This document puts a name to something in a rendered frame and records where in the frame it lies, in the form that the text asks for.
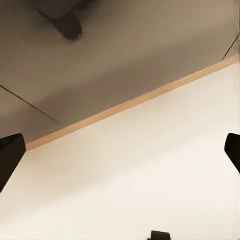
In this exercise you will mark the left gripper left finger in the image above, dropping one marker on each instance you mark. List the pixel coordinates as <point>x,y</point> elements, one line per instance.
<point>12,149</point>

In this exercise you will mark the cabinet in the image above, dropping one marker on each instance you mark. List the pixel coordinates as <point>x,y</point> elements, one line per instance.
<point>63,61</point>

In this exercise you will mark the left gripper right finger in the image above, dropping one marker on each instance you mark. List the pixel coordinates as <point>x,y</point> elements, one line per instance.
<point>232,149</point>

